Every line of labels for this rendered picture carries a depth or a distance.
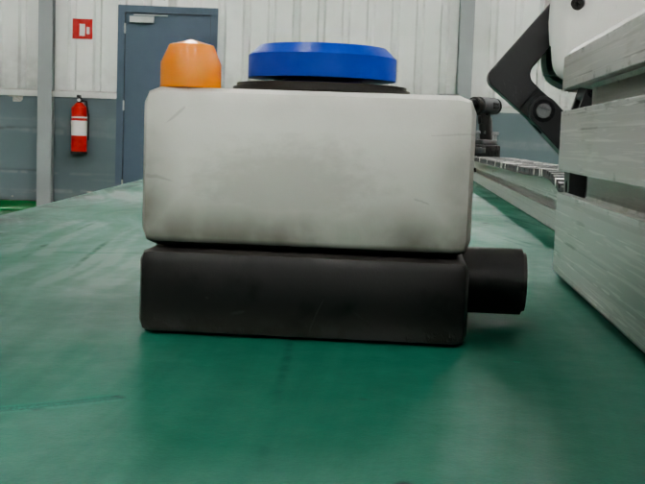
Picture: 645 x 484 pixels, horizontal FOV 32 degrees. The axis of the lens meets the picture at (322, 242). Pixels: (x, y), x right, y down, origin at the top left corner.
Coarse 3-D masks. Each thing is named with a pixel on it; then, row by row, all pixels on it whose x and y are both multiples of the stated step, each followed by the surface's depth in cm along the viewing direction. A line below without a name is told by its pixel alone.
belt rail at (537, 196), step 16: (480, 176) 136; (496, 176) 111; (512, 176) 94; (528, 176) 81; (496, 192) 110; (512, 192) 93; (528, 192) 87; (544, 192) 71; (528, 208) 80; (544, 208) 70; (544, 224) 70
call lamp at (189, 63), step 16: (176, 48) 27; (192, 48) 27; (208, 48) 27; (160, 64) 27; (176, 64) 27; (192, 64) 27; (208, 64) 27; (160, 80) 27; (176, 80) 27; (192, 80) 27; (208, 80) 27
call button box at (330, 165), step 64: (192, 128) 27; (256, 128) 27; (320, 128) 26; (384, 128) 26; (448, 128) 26; (192, 192) 27; (256, 192) 27; (320, 192) 27; (384, 192) 26; (448, 192) 26; (192, 256) 27; (256, 256) 27; (320, 256) 27; (384, 256) 27; (448, 256) 27; (512, 256) 30; (192, 320) 27; (256, 320) 27; (320, 320) 27; (384, 320) 27; (448, 320) 27
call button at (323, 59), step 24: (264, 48) 29; (288, 48) 29; (312, 48) 28; (336, 48) 28; (360, 48) 29; (384, 48) 30; (264, 72) 29; (288, 72) 29; (312, 72) 28; (336, 72) 28; (360, 72) 29; (384, 72) 29
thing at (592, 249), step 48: (576, 48) 40; (624, 48) 30; (624, 96) 35; (576, 144) 38; (624, 144) 29; (624, 192) 34; (576, 240) 37; (624, 240) 28; (576, 288) 36; (624, 288) 28
